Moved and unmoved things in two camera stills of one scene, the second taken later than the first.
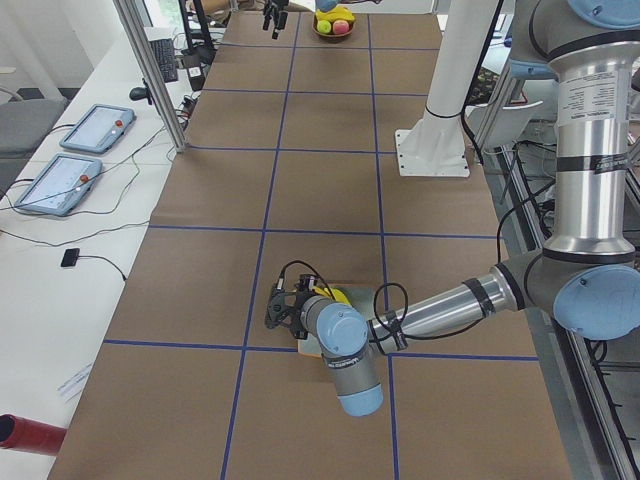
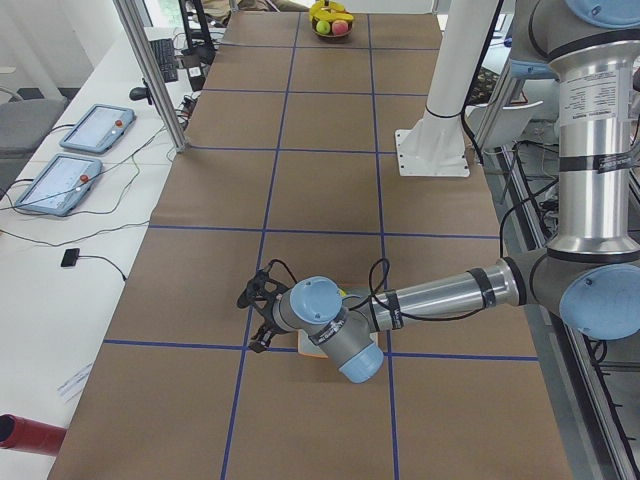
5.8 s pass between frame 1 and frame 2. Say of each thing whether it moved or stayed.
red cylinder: stayed
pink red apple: stayed
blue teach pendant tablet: stayed
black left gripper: moved
